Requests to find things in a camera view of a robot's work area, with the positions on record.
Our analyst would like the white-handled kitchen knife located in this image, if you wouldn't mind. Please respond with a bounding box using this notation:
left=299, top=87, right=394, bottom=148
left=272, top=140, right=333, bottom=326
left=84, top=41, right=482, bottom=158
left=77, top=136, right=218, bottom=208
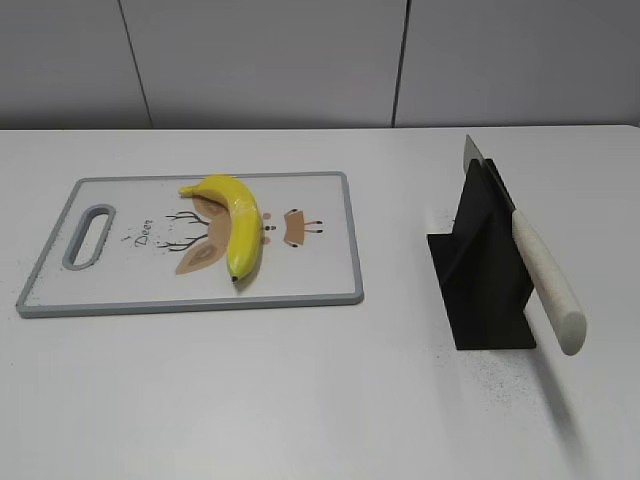
left=463, top=135, right=587, bottom=356

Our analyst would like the grey-rimmed deer cutting board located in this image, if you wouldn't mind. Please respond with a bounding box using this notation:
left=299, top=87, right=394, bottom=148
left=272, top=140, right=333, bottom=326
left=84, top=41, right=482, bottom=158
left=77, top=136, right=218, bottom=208
left=16, top=171, right=364, bottom=318

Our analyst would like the black knife stand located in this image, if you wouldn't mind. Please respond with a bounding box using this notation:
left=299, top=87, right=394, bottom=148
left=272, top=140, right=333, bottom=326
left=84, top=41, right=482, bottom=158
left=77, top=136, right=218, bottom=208
left=427, top=159, right=536, bottom=350

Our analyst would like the yellow plastic banana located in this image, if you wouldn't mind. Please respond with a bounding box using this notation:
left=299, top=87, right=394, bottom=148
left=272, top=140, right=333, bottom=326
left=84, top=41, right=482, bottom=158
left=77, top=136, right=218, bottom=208
left=179, top=174, right=263, bottom=282

